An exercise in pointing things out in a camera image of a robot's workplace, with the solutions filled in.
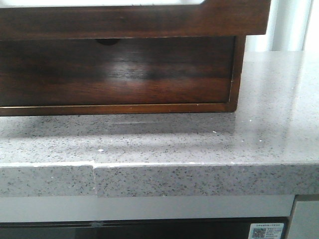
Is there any wooden drawer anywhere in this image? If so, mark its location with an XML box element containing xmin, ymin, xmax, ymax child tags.
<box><xmin>0</xmin><ymin>36</ymin><xmax>237</xmax><ymax>108</ymax></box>
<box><xmin>0</xmin><ymin>0</ymin><xmax>271</xmax><ymax>40</ymax></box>

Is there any black appliance under counter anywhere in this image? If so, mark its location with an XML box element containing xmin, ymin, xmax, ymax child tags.
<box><xmin>0</xmin><ymin>217</ymin><xmax>288</xmax><ymax>239</ymax></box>

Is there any white curtain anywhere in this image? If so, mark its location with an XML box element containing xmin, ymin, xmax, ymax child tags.
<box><xmin>245</xmin><ymin>0</ymin><xmax>319</xmax><ymax>52</ymax></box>

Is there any white QR code sticker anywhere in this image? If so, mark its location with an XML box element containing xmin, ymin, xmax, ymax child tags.
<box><xmin>248</xmin><ymin>223</ymin><xmax>284</xmax><ymax>239</ymax></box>

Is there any grey cabinet door panel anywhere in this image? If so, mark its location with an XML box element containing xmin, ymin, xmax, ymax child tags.
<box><xmin>287</xmin><ymin>195</ymin><xmax>319</xmax><ymax>239</ymax></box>

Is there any dark wooden drawer cabinet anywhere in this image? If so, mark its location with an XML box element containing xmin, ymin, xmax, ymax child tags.
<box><xmin>0</xmin><ymin>34</ymin><xmax>247</xmax><ymax>117</ymax></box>

